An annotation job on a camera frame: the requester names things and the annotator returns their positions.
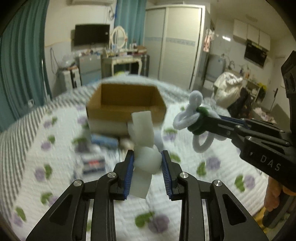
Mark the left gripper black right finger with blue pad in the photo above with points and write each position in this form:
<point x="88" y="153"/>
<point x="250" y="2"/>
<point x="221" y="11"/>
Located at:
<point x="209" y="210"/>

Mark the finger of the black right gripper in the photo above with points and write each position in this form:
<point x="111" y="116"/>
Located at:
<point x="227" y="121"/>
<point x="202" y="124"/>

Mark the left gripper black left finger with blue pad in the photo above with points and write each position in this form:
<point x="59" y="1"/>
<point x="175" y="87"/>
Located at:
<point x="67" y="218"/>

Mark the blue tissue pack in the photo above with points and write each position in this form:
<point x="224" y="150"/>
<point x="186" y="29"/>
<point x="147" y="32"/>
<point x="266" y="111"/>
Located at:
<point x="104" y="141"/>

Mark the person right hand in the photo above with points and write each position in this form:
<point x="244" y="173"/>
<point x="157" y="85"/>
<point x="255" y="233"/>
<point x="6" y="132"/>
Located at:
<point x="272" y="196"/>

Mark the white clothes pile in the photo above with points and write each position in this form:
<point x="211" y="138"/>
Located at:
<point x="227" y="89"/>

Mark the grey washing machine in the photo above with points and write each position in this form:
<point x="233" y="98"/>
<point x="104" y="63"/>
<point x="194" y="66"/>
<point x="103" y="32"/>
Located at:
<point x="216" y="66"/>

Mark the striped small packet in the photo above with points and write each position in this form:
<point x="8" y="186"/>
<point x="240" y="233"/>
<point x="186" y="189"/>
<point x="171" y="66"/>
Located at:
<point x="93" y="163"/>

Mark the black range hood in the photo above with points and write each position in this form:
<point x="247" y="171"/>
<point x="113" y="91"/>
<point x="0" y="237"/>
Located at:
<point x="255" y="53"/>

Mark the white floral quilt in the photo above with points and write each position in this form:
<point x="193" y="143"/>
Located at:
<point x="41" y="156"/>

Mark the white kitchen cabinets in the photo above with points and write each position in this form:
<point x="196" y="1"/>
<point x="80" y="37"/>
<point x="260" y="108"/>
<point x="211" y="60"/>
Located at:
<point x="244" y="32"/>

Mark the white sliding wardrobe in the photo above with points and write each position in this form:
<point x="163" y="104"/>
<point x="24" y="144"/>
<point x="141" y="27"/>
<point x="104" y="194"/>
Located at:
<point x="173" y="37"/>

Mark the brown cardboard box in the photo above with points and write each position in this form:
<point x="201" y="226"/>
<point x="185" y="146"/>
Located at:
<point x="110" y="108"/>

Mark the white dressing table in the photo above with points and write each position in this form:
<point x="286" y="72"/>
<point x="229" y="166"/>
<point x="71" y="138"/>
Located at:
<point x="108" y="63"/>

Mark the white oval vanity mirror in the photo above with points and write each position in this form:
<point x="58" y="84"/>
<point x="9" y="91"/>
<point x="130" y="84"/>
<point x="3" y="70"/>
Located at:
<point x="118" y="38"/>

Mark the white suitcase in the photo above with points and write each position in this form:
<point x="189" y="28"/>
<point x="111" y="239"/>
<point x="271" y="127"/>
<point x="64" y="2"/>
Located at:
<point x="69" y="79"/>

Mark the teal corner curtain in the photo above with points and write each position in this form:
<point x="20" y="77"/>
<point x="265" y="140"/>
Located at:
<point x="130" y="14"/>

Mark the grey mini fridge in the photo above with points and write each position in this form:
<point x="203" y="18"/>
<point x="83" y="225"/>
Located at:
<point x="90" y="69"/>

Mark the teal window curtain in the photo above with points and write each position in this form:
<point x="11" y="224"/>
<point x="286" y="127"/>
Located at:
<point x="23" y="69"/>

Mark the white air conditioner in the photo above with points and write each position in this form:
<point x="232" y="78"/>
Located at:
<point x="93" y="2"/>

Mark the black wall television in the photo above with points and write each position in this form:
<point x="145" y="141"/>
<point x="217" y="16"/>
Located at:
<point x="89" y="34"/>

